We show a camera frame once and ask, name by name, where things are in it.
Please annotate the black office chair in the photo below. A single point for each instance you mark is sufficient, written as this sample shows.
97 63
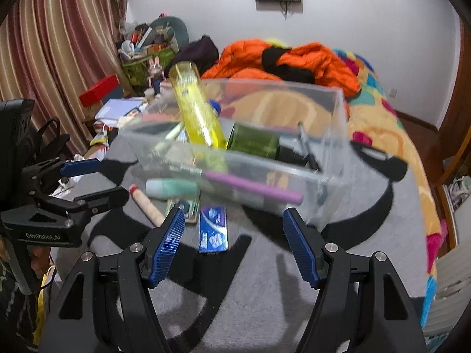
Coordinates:
51 136

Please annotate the green spray bottle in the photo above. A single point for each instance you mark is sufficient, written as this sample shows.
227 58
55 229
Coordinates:
254 141

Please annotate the grey-green neck pillow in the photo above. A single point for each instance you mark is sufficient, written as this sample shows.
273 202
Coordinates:
176 29

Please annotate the blue toothpaste box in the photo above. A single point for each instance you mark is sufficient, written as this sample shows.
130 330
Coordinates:
213 228

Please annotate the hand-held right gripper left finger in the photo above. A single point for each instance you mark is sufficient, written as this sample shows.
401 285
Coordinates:
169 250

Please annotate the black gel pen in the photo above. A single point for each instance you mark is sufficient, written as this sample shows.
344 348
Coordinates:
305 143

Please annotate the clear ballpoint pen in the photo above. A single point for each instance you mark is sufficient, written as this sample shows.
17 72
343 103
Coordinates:
169 136

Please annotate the black cloth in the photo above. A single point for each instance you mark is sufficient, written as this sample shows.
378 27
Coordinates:
283 64

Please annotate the pile of papers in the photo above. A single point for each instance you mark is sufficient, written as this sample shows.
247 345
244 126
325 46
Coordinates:
117 108

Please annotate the colourful printed blanket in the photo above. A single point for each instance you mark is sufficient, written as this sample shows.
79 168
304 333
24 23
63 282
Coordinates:
401 147

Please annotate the wall socket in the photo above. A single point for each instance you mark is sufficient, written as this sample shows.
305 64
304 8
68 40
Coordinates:
393 92

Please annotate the white shoes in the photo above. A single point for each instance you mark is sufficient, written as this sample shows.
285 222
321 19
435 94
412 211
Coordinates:
460 187

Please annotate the beige lip balm tube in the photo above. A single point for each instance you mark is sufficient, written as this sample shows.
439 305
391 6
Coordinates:
147 207

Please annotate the grey patterned blanket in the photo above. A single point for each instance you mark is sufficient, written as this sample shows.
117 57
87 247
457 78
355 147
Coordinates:
349 246

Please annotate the yellow liquid bottle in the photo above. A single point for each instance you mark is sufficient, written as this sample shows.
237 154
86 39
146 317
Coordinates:
197 110

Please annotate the bunny figurine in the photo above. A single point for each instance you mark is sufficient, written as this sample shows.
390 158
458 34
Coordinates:
155 75

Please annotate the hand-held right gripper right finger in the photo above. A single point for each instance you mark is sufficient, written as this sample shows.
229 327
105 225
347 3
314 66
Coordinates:
300 250

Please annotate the wooden wardrobe shelf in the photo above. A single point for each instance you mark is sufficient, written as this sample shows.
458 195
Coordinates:
456 117

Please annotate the green storage bag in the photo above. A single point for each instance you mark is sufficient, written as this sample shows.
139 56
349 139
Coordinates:
134 71

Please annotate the red box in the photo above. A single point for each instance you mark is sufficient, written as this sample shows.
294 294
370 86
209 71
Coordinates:
99 90

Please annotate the dark purple garment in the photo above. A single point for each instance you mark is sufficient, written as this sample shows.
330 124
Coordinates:
200 53

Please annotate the striped pink curtain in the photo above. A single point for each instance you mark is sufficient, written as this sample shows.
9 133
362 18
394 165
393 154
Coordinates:
62 44

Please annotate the orange down jacket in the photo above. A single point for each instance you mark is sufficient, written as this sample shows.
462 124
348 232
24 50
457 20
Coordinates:
323 66

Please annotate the clear plastic storage bin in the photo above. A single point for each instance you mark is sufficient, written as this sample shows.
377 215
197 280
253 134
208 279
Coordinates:
323 147

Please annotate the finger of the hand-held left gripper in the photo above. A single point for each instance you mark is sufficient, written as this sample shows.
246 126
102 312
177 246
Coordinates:
106 198
79 167

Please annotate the green blister pack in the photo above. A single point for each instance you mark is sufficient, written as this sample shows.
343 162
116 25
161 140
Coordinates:
186 211

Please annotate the mint green roll-on bottle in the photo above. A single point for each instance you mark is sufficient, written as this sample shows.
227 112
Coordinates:
171 188

